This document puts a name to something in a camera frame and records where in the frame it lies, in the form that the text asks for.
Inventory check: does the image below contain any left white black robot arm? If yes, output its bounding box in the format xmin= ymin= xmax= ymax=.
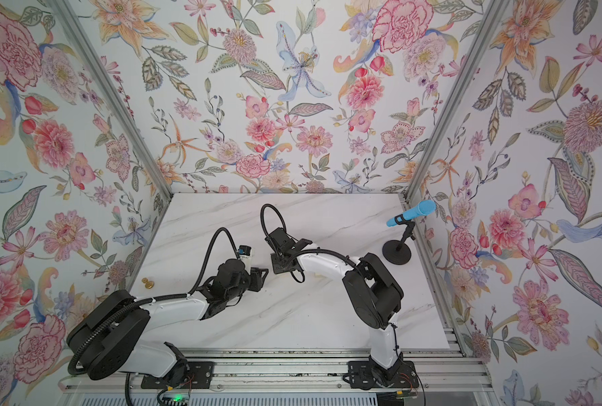
xmin=67 ymin=259 xmax=269 ymax=387

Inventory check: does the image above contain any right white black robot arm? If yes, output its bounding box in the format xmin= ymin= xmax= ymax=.
xmin=265 ymin=228 xmax=406 ymax=389

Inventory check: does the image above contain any small gold knob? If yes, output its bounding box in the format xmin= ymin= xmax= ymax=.
xmin=141 ymin=277 xmax=155 ymax=289

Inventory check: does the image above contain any blue microphone on stand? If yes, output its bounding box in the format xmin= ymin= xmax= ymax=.
xmin=382 ymin=200 xmax=436 ymax=266

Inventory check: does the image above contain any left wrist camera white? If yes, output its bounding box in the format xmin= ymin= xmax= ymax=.
xmin=237 ymin=245 xmax=252 ymax=272

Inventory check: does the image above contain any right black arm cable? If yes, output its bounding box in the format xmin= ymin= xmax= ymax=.
xmin=259 ymin=203 xmax=363 ymax=285

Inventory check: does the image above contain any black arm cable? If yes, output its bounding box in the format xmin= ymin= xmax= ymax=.
xmin=259 ymin=203 xmax=363 ymax=285
xmin=67 ymin=227 xmax=238 ymax=377

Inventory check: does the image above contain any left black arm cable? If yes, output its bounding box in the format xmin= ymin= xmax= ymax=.
xmin=67 ymin=227 xmax=238 ymax=377

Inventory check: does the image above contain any aluminium mounting rail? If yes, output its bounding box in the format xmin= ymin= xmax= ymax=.
xmin=56 ymin=347 xmax=495 ymax=394

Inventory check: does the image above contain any left aluminium corner post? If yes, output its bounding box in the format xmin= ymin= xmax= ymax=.
xmin=47 ymin=0 xmax=173 ymax=206

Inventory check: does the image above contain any aluminium corner post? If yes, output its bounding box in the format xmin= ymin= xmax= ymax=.
xmin=47 ymin=0 xmax=173 ymax=206
xmin=402 ymin=1 xmax=507 ymax=206

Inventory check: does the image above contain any right aluminium corner post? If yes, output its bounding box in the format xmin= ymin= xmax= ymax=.
xmin=402 ymin=1 xmax=507 ymax=206

